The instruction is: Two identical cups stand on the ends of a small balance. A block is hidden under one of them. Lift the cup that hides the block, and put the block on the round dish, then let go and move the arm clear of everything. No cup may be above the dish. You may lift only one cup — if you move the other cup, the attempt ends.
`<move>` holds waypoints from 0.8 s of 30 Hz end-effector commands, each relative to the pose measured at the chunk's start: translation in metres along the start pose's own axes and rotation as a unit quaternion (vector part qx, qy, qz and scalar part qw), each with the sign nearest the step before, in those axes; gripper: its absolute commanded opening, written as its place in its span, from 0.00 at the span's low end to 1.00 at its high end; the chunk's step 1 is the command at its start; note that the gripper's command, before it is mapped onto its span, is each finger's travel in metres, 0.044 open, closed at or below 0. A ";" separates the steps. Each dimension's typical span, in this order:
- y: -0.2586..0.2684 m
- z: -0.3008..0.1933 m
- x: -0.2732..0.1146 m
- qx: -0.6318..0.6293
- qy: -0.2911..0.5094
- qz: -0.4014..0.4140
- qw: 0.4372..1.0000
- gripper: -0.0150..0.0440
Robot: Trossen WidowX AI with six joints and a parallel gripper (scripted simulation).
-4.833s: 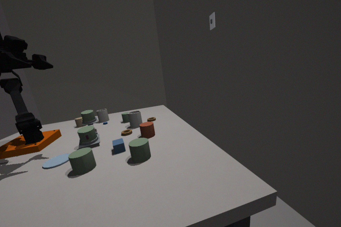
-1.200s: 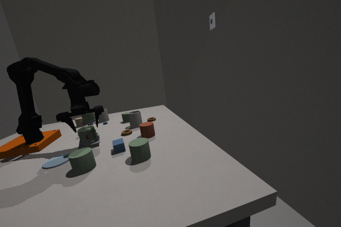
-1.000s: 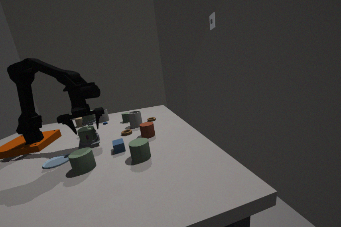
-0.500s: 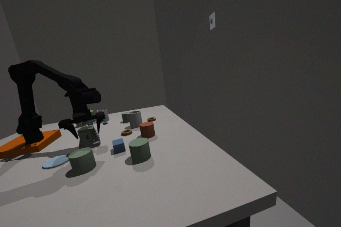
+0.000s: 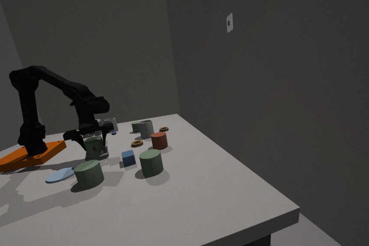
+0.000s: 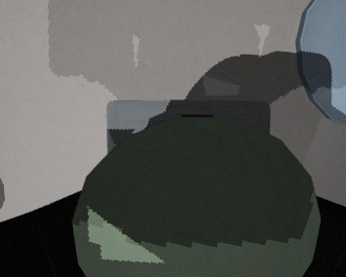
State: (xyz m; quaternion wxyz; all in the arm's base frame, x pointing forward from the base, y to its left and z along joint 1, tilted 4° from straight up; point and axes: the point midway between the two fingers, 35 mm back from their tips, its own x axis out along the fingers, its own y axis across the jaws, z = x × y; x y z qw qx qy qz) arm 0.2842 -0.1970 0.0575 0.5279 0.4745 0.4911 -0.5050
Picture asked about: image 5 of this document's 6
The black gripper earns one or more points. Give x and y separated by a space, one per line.
76 135

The reddish-brown cylinder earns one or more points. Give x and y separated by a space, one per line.
159 140

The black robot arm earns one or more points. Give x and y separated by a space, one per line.
32 133

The blue cube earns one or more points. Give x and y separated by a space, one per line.
128 158

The brown flat ring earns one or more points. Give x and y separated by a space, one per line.
163 129
137 143

